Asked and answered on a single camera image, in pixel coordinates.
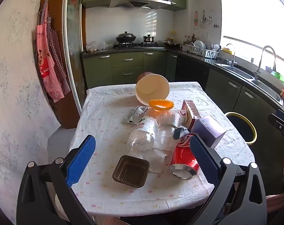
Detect white paper tissue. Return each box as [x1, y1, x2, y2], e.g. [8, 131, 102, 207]
[133, 145, 172, 174]

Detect clear plastic cup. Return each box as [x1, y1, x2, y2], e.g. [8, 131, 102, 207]
[156, 110, 187, 129]

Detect paper noodle bucket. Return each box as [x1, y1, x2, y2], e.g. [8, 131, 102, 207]
[135, 71, 170, 106]

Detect brown and white carton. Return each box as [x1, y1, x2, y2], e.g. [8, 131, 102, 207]
[181, 99, 201, 132]

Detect clear plastic bottle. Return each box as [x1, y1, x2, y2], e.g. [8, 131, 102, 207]
[127, 115, 159, 153]

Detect tall curved steel faucet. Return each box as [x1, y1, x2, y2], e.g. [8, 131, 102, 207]
[254, 45, 277, 81]

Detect white dotted tablecloth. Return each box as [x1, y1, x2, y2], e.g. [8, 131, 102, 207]
[55, 82, 255, 217]

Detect clear plastic bag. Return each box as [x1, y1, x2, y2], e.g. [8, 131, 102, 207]
[86, 40, 115, 53]

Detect yellow-rimmed blue trash bin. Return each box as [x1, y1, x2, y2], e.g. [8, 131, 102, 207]
[224, 112, 258, 145]

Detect black kitchen countertop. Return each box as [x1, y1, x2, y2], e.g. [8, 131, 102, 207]
[82, 46, 284, 113]

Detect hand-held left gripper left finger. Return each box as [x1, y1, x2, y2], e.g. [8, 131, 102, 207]
[16, 135, 97, 225]

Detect pink clothing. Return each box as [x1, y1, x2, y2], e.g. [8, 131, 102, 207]
[266, 193, 284, 217]

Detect purple cardboard box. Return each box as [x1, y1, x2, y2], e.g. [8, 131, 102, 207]
[191, 115, 227, 148]

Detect grey wrapper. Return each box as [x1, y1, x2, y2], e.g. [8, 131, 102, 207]
[173, 127, 188, 139]

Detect brown plastic tray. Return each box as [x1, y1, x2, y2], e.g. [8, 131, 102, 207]
[112, 155, 150, 188]

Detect dark checkered apron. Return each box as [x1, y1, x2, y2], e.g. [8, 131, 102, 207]
[48, 16, 71, 95]

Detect green plastic container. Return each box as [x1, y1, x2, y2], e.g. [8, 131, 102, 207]
[265, 66, 284, 83]

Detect black gas stove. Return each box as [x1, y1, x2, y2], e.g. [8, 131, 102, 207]
[114, 42, 159, 50]

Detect red soda can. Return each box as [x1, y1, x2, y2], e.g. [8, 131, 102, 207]
[169, 133, 201, 180]

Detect red checkered apron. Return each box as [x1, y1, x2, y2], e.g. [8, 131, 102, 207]
[36, 0, 65, 103]

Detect steel kitchen sink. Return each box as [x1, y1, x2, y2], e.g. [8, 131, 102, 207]
[214, 62, 282, 104]

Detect black frying pan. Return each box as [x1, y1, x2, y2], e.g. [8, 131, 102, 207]
[164, 39, 181, 47]

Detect hanging kitchen utensils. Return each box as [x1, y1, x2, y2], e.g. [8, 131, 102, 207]
[193, 10, 206, 30]

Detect black wok with lid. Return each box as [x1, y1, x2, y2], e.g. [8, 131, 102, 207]
[116, 31, 137, 44]

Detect silver foil sachet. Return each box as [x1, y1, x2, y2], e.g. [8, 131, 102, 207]
[122, 106, 149, 124]

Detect white dish rack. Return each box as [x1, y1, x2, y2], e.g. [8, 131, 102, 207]
[182, 40, 220, 60]

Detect small steel faucet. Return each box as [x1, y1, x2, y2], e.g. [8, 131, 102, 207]
[226, 43, 237, 68]

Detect orange plastic lid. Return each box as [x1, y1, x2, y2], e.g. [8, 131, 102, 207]
[149, 99, 175, 111]

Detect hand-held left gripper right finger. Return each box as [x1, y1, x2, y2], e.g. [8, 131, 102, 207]
[190, 135, 267, 225]

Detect green base cabinets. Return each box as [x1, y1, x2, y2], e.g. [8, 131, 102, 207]
[82, 51, 284, 150]

